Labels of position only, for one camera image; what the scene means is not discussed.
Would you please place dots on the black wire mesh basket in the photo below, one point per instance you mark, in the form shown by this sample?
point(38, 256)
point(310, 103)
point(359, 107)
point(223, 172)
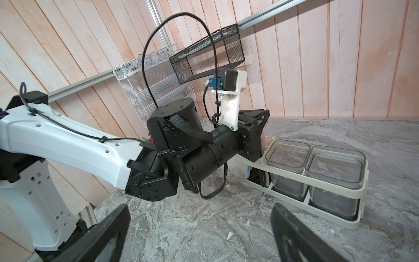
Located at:
point(197, 60)

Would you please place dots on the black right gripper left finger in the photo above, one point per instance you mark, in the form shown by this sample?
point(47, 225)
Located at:
point(103, 243)

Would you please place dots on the white wire mesh shelf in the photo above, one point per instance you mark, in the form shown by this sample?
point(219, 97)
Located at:
point(162, 80)

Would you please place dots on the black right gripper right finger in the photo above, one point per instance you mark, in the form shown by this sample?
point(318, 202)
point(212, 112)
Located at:
point(295, 241)

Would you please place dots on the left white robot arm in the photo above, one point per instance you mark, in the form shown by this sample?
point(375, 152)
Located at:
point(177, 152)

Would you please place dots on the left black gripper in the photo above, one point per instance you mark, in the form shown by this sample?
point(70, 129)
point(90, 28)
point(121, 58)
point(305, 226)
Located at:
point(250, 127)

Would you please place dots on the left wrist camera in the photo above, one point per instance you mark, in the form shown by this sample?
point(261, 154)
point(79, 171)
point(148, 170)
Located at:
point(227, 88)

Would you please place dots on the pink toothbrush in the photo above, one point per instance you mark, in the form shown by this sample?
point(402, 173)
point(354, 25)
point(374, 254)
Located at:
point(263, 138)

